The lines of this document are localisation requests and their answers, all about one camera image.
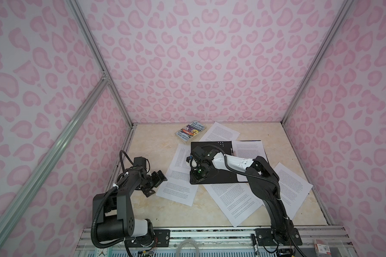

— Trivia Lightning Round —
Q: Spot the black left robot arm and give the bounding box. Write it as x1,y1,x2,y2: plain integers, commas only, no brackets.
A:
91,150,167,248

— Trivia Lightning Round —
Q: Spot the printed paper sheet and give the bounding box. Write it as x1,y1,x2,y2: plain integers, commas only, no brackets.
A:
204,183,264,227
228,141,268,172
200,122,240,142
156,169,198,207
274,163,313,219
169,144,190,173

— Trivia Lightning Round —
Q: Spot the colourful paperback book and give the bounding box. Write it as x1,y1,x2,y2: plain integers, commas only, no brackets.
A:
175,121,206,143

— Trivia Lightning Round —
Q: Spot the white and black folder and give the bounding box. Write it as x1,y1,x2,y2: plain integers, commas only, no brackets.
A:
189,140,269,185

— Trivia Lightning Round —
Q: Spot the clear box with label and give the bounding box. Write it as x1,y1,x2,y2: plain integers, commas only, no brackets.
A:
313,239,331,257

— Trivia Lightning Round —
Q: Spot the black marker pen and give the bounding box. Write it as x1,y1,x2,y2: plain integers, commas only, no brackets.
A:
250,233,259,257

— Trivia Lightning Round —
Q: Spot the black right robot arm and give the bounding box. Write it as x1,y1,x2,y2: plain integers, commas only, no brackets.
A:
186,145,302,248

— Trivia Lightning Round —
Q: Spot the clear plastic tube loop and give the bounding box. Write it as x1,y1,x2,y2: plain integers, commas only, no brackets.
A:
175,239,201,257

